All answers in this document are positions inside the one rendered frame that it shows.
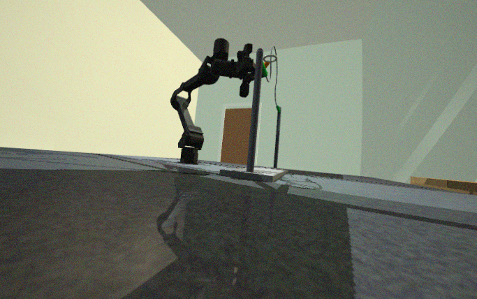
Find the orange handle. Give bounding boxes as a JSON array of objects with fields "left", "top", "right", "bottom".
[{"left": 263, "top": 54, "right": 277, "bottom": 69}]

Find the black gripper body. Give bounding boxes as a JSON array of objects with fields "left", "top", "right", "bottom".
[{"left": 226, "top": 43, "right": 253, "bottom": 98}]

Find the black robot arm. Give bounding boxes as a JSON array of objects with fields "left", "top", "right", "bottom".
[{"left": 170, "top": 38, "right": 252, "bottom": 164}]

